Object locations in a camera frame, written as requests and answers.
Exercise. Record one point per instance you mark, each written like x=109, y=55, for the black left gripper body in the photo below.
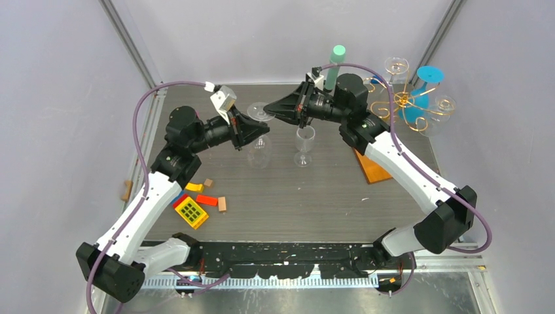
x=233, y=123

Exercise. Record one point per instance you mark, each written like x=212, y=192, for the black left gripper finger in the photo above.
x=251, y=139
x=249, y=126

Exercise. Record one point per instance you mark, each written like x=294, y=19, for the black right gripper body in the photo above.
x=309, y=91

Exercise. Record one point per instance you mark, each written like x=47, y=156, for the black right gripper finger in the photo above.
x=285, y=105
x=292, y=119

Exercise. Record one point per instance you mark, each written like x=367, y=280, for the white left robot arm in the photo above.
x=114, y=263

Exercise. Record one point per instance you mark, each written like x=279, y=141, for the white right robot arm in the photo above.
x=447, y=207

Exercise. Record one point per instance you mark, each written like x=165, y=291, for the orange wooden rack base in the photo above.
x=372, y=172

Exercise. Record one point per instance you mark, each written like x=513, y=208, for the blue plastic wine glass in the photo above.
x=415, y=113

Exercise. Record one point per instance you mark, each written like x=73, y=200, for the mint green microphone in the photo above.
x=337, y=56

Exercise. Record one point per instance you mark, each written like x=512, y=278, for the small tan cube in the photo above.
x=208, y=183

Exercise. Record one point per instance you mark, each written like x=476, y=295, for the tan wooden block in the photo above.
x=222, y=204

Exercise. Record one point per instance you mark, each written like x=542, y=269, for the yellow curved block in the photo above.
x=194, y=187

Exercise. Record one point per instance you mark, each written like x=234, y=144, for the orange flat block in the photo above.
x=207, y=200

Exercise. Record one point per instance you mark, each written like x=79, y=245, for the blue flat block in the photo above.
x=176, y=198

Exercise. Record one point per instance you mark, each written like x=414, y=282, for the red flat block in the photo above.
x=180, y=200

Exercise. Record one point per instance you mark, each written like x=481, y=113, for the yellow green window block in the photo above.
x=191, y=213

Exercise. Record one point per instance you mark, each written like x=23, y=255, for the wooden block off table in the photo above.
x=127, y=191

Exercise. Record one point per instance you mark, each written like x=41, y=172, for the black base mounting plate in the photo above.
x=288, y=260

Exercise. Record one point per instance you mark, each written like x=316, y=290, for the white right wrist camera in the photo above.
x=316, y=76

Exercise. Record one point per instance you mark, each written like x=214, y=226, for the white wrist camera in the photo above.
x=222, y=98
x=316, y=76

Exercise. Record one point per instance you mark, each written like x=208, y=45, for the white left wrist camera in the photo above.
x=222, y=98

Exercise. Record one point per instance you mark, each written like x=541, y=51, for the gold wire glass rack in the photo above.
x=401, y=99

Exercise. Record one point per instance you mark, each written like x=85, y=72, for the slotted cable duct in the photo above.
x=313, y=281

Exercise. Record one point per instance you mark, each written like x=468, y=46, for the aluminium frame rail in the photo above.
x=449, y=261

